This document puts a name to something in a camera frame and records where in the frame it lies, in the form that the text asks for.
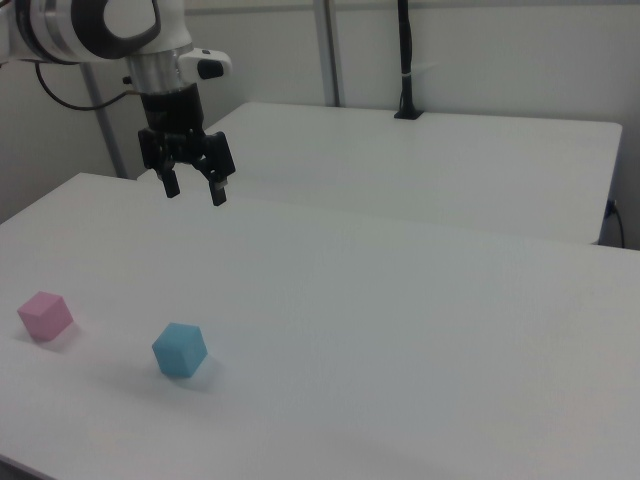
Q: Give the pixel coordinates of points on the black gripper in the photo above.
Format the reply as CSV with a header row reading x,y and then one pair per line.
x,y
172,112

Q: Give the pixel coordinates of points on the blue cube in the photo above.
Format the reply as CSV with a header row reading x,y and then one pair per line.
x,y
179,350

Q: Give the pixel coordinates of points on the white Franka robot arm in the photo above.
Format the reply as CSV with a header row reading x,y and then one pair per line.
x,y
60,30

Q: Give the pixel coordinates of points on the pink cube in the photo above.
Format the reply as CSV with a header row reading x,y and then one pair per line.
x,y
45,316

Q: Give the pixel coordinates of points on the white side table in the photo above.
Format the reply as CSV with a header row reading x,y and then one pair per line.
x,y
425,165

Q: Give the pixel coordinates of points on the grey slanted partition post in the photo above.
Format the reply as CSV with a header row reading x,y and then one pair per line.
x,y
107,130

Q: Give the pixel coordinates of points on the grey vertical partition post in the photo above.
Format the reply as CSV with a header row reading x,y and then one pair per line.
x,y
330,55

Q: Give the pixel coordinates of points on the black camera pole with base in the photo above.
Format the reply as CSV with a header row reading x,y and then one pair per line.
x,y
406,60

